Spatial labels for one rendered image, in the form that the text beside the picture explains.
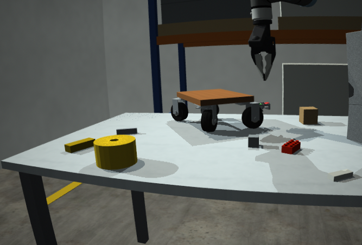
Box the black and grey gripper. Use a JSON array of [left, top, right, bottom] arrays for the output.
[[251, 20, 276, 81]]

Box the yellow rectangular bar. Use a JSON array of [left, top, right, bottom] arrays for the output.
[[65, 138, 96, 153]]

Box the brown cardboard box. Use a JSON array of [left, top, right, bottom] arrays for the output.
[[299, 107, 318, 125]]

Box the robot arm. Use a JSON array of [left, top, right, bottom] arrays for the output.
[[248, 0, 317, 47]]

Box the red toy brick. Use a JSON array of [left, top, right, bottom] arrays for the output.
[[282, 139, 301, 154]]

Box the yellow cylinder with center hole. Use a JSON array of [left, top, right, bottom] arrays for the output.
[[93, 135, 137, 170]]

